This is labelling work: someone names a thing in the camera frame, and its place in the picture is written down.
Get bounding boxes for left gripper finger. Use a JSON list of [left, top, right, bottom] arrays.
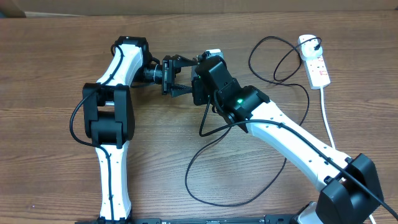
[[175, 55, 198, 68], [170, 84, 192, 98]]

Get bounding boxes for Samsung Galaxy smartphone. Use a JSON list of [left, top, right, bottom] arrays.
[[191, 64, 200, 83]]

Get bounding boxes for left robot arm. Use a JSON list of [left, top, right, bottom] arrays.
[[82, 36, 197, 223]]

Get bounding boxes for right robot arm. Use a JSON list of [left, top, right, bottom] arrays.
[[192, 50, 384, 223]]

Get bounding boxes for white charger plug adapter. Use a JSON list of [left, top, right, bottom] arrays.
[[297, 34, 323, 61]]

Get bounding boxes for white power strip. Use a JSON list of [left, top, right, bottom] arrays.
[[299, 48, 330, 90]]

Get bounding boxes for cardboard backdrop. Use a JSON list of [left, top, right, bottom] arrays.
[[1, 0, 397, 17]]

